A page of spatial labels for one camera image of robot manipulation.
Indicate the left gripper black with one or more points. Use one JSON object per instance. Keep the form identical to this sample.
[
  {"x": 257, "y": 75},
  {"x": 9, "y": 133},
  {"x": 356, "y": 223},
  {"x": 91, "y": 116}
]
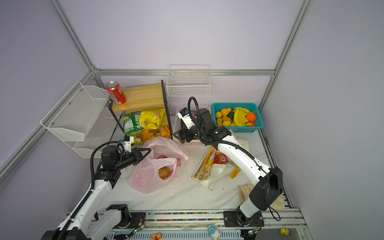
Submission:
[{"x": 135, "y": 152}]

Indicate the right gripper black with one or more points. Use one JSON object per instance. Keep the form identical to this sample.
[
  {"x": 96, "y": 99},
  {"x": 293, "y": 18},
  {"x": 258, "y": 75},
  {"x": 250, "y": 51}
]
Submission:
[{"x": 185, "y": 132}]

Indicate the red cola can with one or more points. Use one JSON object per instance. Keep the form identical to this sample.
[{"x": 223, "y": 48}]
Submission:
[
  {"x": 116, "y": 93},
  {"x": 220, "y": 159}
]

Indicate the white canvas tote bag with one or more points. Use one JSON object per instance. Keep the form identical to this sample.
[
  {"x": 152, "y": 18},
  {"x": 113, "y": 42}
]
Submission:
[{"x": 207, "y": 174}]

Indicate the pink plastic grocery bag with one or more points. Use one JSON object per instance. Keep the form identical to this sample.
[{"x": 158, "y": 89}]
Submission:
[{"x": 145, "y": 178}]

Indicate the brown potato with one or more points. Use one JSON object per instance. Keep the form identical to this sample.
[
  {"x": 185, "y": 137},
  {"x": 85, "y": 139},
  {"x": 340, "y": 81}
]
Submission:
[{"x": 164, "y": 173}]

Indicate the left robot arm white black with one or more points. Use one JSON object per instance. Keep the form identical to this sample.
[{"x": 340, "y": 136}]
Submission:
[{"x": 102, "y": 183}]

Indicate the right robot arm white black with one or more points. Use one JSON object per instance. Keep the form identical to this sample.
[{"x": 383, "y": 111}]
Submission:
[{"x": 268, "y": 182}]

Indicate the white plastic vegetable basket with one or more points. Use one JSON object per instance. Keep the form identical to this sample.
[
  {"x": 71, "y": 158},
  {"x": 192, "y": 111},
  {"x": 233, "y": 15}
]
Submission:
[{"x": 177, "y": 125}]

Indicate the yellow pear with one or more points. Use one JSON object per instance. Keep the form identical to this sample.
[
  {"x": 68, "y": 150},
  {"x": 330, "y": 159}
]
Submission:
[{"x": 225, "y": 112}]

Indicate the teal plastic fruit basket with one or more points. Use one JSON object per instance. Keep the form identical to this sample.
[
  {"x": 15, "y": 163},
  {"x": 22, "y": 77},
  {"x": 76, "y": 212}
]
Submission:
[{"x": 228, "y": 122}]

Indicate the banana bunch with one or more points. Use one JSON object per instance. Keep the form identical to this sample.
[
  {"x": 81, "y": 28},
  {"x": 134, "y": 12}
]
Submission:
[{"x": 240, "y": 116}]

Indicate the green snack bag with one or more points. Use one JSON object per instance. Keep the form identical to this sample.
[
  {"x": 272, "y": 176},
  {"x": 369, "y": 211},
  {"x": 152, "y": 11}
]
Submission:
[{"x": 131, "y": 123}]

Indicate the orange fruit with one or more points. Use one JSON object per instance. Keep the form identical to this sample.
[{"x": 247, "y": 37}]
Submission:
[{"x": 251, "y": 117}]

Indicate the yellow chips bag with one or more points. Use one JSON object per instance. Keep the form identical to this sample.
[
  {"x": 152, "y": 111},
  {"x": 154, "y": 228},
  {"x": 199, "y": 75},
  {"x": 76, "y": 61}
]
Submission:
[{"x": 152, "y": 118}]

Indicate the wooden two-tier shelf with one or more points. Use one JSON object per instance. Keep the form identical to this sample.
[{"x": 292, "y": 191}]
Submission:
[{"x": 138, "y": 99}]

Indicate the orange bear toy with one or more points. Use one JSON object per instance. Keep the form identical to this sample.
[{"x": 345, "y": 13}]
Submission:
[{"x": 157, "y": 236}]

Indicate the blue white toy figure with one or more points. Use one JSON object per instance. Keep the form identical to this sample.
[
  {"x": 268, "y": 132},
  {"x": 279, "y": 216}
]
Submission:
[{"x": 214, "y": 232}]

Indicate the yellow minion toy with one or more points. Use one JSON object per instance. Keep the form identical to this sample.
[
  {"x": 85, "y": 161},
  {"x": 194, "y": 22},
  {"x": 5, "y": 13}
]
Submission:
[{"x": 285, "y": 232}]

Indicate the white mesh wall rack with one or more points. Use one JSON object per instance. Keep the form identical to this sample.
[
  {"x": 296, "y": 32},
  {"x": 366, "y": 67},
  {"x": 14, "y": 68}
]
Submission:
[{"x": 82, "y": 119}]

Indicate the white wire wall basket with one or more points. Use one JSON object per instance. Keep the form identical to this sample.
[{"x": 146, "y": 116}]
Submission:
[{"x": 188, "y": 80}]

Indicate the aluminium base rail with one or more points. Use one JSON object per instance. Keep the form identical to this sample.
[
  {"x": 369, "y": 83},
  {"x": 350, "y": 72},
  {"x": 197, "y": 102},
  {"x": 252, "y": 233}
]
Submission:
[{"x": 186, "y": 220}]

